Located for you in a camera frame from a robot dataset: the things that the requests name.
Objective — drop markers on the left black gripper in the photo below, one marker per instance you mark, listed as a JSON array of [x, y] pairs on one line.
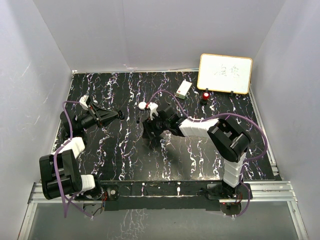
[[105, 121]]

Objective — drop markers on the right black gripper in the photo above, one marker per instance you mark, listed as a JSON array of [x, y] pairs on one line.
[[149, 127]]

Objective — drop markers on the white earbud charging case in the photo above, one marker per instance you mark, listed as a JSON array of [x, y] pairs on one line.
[[142, 106]]

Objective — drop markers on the black earbud charging case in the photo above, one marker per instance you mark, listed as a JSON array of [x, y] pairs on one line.
[[121, 115]]

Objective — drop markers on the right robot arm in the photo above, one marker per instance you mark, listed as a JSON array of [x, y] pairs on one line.
[[227, 135]]

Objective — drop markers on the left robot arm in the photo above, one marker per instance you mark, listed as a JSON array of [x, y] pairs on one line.
[[59, 168]]

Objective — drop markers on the white cardboard box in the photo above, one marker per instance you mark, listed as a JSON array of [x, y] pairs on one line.
[[183, 89]]

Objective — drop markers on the red emergency button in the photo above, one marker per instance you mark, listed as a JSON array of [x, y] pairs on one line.
[[205, 98]]

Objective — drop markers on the black front mounting bar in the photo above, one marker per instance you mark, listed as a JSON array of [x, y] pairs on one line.
[[158, 195]]

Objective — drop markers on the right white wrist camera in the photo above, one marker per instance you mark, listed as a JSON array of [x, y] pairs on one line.
[[153, 110]]

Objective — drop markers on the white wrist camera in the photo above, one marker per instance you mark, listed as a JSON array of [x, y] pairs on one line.
[[85, 102], [153, 110]]

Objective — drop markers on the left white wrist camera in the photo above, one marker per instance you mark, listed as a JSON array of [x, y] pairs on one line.
[[85, 102]]

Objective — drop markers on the white board yellow frame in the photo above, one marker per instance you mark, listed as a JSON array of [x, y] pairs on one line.
[[223, 73]]

